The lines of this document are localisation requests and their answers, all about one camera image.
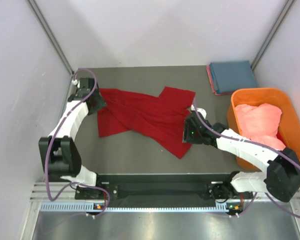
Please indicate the crumpled pink t shirt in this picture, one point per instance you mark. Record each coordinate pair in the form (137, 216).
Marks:
(260, 124)

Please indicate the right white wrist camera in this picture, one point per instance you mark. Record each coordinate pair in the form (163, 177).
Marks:
(200, 111)

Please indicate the left aluminium frame post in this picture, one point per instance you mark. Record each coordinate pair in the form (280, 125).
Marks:
(49, 34)

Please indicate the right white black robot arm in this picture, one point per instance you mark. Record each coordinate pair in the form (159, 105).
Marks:
(279, 170)

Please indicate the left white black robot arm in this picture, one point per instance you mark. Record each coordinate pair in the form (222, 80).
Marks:
(59, 154)

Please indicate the folded pink t shirt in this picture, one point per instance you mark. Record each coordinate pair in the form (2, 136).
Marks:
(212, 85)

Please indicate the right aluminium frame post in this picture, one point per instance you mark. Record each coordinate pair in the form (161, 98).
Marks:
(284, 12)

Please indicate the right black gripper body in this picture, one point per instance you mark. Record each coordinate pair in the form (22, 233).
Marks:
(190, 136)

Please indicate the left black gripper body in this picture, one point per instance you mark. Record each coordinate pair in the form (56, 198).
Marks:
(99, 103)

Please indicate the red t shirt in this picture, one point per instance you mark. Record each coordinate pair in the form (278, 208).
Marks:
(158, 117)

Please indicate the aluminium frame post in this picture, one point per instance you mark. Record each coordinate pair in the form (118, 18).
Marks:
(284, 12)
(49, 34)

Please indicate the orange plastic bin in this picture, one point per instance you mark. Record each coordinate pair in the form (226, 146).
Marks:
(289, 126)

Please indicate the folded blue t shirt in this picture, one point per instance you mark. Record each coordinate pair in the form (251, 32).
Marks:
(227, 77)

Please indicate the grey slotted cable duct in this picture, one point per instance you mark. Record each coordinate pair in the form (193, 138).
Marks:
(92, 207)

